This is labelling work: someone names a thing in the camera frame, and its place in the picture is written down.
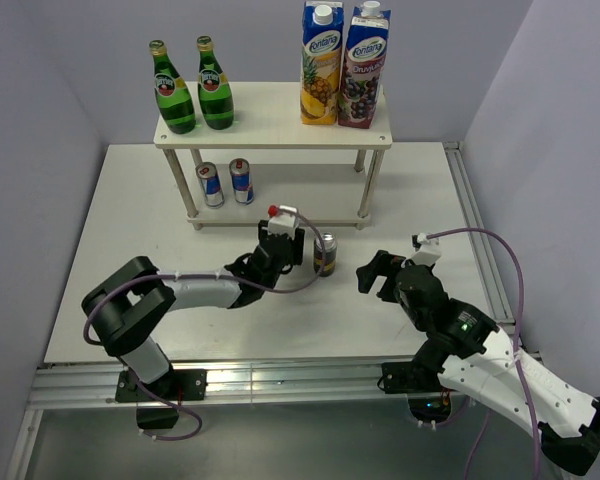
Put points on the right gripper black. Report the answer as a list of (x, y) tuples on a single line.
[(379, 264)]

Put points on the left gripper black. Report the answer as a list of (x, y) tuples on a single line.
[(294, 256)]

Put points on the dark energy can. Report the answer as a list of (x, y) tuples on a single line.
[(324, 254)]

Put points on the Red Bull can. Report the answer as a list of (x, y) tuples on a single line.
[(240, 173), (207, 175)]

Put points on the green perrier bottle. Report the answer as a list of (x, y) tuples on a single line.
[(214, 92), (172, 95)]

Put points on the green Perrier bottle front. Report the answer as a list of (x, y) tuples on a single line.
[(172, 95)]

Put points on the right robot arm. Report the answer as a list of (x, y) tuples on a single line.
[(466, 351)]

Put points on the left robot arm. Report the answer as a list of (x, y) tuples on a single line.
[(123, 311)]

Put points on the white two-tier shelf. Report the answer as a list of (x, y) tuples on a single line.
[(328, 172)]

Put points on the grape juice carton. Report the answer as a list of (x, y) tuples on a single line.
[(363, 62)]

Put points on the pineapple juice carton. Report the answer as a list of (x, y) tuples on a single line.
[(322, 38)]

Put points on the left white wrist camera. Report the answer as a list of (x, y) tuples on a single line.
[(283, 220)]

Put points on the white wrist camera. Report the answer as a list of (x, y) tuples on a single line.
[(283, 220), (427, 250)]

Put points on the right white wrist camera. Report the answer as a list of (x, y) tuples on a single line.
[(427, 250)]

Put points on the aluminium side rail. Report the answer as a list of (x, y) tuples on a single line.
[(498, 303)]

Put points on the aluminium front rail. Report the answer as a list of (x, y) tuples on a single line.
[(83, 386)]

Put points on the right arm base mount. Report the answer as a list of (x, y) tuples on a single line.
[(428, 401)]

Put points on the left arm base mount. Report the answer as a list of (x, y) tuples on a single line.
[(160, 404)]

